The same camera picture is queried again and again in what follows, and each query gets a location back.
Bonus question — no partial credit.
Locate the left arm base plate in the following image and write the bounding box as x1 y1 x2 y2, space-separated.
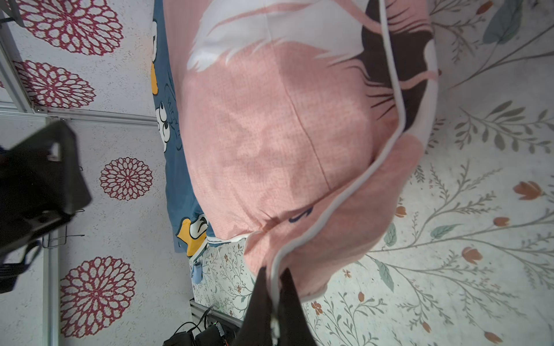
162 307 242 346

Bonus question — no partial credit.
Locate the small blue clip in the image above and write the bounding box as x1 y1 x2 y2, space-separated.
190 262 203 285

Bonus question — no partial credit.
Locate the blue cartoon pillow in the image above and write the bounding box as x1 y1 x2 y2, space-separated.
151 1 223 260

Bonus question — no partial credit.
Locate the floral bed sheet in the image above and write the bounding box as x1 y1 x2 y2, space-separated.
194 1 553 345

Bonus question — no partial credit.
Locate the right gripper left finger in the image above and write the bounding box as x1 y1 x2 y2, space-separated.
232 268 273 346

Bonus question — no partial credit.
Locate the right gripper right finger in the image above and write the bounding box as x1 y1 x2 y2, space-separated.
277 269 317 346

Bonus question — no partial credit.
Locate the pink good night pillow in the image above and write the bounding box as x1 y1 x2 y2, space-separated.
164 1 439 302

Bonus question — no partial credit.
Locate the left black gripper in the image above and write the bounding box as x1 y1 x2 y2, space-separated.
1 121 92 257

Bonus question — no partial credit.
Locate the black wire wall rack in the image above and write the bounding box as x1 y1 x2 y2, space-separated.
40 208 85 249

